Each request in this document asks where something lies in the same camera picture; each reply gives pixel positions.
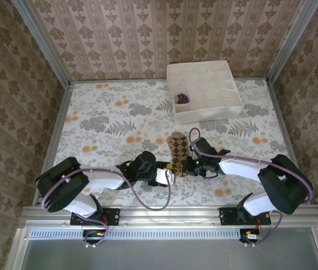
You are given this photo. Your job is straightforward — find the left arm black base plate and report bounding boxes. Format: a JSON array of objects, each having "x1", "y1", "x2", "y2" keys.
[{"x1": 70, "y1": 208, "x2": 120, "y2": 227}]

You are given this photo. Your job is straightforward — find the beige green brown argyle sock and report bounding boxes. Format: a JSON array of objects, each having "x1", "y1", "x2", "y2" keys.
[{"x1": 166, "y1": 131, "x2": 194, "y2": 178}]

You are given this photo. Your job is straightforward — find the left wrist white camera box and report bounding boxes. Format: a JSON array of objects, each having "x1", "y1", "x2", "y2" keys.
[{"x1": 156, "y1": 167, "x2": 176, "y2": 186}]

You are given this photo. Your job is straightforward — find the dark purple socks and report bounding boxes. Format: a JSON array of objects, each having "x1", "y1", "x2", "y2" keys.
[{"x1": 174, "y1": 92, "x2": 191, "y2": 106}]

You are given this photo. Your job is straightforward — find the grey metal sheet panel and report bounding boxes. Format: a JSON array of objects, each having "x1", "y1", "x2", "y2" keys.
[{"x1": 23, "y1": 238, "x2": 317, "y2": 270}]

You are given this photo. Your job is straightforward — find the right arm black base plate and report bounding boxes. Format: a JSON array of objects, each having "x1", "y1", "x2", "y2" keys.
[{"x1": 218, "y1": 207, "x2": 271, "y2": 227}]

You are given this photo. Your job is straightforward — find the black cable connector bracket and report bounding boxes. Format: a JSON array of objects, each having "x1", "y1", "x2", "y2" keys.
[
  {"x1": 82, "y1": 229, "x2": 108, "y2": 250},
  {"x1": 239, "y1": 228, "x2": 264, "y2": 249}
]

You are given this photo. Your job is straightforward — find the white fabric divided organizer box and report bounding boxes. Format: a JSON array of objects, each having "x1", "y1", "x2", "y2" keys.
[{"x1": 166, "y1": 59, "x2": 243, "y2": 124}]

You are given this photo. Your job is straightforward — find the aluminium extrusion beam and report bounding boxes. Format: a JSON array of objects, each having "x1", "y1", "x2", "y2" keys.
[{"x1": 20, "y1": 205, "x2": 318, "y2": 228}]

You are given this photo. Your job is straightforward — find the aluminium table side rail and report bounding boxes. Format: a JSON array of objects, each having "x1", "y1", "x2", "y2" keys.
[
  {"x1": 31, "y1": 83, "x2": 74, "y2": 208},
  {"x1": 266, "y1": 80, "x2": 311, "y2": 205}
]

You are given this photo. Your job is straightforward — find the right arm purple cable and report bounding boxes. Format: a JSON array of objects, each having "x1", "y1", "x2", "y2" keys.
[{"x1": 189, "y1": 128, "x2": 315, "y2": 248}]

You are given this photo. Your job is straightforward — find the slotted grey cable duct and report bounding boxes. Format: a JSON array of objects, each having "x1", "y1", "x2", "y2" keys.
[{"x1": 28, "y1": 229, "x2": 316, "y2": 240}]

